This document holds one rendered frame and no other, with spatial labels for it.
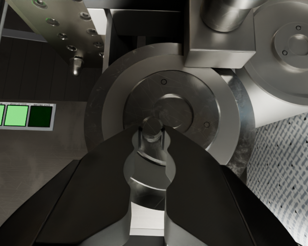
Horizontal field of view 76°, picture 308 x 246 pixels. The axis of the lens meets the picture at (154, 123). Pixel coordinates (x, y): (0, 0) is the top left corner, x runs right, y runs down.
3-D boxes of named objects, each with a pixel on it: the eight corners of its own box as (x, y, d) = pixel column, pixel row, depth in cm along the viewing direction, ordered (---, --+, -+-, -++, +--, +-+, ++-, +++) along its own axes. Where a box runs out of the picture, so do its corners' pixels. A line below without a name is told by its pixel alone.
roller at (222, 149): (237, 55, 17) (244, 193, 15) (187, 118, 43) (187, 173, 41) (105, 51, 17) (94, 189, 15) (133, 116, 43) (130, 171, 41)
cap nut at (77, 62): (81, 57, 51) (79, 73, 50) (85, 64, 55) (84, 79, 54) (67, 57, 51) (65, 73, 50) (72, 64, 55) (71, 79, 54)
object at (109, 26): (121, -86, 22) (107, 71, 18) (137, 41, 45) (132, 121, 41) (116, -86, 22) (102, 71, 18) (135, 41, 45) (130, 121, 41)
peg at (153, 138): (135, 127, 12) (151, 111, 12) (138, 133, 15) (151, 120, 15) (152, 143, 12) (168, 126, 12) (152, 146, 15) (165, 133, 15)
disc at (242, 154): (250, 44, 18) (262, 214, 16) (248, 47, 19) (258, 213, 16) (91, 39, 18) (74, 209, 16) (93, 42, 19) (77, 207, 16)
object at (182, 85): (242, 116, 15) (170, 187, 14) (231, 122, 17) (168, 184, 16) (173, 51, 16) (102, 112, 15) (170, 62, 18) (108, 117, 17)
